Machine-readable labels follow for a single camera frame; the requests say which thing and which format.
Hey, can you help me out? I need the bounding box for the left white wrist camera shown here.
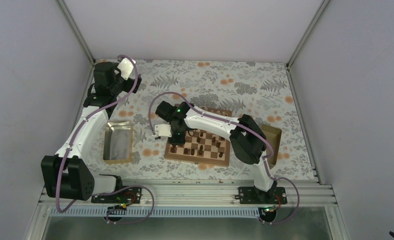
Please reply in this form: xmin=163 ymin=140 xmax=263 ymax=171
xmin=117 ymin=58 xmax=136 ymax=80

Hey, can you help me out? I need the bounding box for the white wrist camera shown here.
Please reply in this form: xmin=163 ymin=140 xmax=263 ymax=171
xmin=117 ymin=58 xmax=136 ymax=80
xmin=154 ymin=124 xmax=172 ymax=138

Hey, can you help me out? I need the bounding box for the wooden chess board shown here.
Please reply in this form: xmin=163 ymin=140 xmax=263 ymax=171
xmin=164 ymin=102 xmax=236 ymax=167

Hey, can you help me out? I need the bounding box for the left silver metal tray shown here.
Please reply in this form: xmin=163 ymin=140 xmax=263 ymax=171
xmin=103 ymin=120 xmax=134 ymax=165

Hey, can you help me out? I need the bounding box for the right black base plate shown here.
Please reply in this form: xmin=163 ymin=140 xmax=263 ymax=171
xmin=234 ymin=186 xmax=288 ymax=205

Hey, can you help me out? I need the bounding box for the floral patterned table mat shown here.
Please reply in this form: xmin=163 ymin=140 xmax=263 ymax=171
xmin=85 ymin=60 xmax=315 ymax=181

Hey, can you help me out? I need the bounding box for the purple cable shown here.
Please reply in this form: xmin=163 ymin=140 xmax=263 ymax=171
xmin=55 ymin=54 xmax=140 ymax=215
xmin=147 ymin=91 xmax=301 ymax=226

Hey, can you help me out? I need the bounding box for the right gold metal tray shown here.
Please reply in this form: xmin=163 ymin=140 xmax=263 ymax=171
xmin=261 ymin=124 xmax=282 ymax=170

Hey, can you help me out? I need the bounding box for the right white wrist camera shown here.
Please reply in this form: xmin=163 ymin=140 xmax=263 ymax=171
xmin=154 ymin=124 xmax=172 ymax=138

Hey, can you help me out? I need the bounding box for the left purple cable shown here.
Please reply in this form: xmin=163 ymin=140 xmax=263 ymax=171
xmin=55 ymin=54 xmax=140 ymax=215

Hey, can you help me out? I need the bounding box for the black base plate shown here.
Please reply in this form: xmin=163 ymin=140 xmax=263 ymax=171
xmin=234 ymin=186 xmax=288 ymax=205
xmin=91 ymin=187 xmax=142 ymax=205

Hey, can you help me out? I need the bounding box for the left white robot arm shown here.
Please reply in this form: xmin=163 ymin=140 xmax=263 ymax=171
xmin=40 ymin=58 xmax=142 ymax=203

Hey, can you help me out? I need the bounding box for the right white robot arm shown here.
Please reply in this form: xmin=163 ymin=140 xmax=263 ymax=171
xmin=152 ymin=101 xmax=275 ymax=204

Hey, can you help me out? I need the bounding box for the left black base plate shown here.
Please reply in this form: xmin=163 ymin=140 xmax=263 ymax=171
xmin=91 ymin=187 xmax=142 ymax=205

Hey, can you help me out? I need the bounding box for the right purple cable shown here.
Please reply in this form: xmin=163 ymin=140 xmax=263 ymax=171
xmin=147 ymin=91 xmax=301 ymax=226

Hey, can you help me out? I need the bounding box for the aluminium rail frame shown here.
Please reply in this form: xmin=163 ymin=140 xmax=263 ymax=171
xmin=37 ymin=180 xmax=338 ymax=208

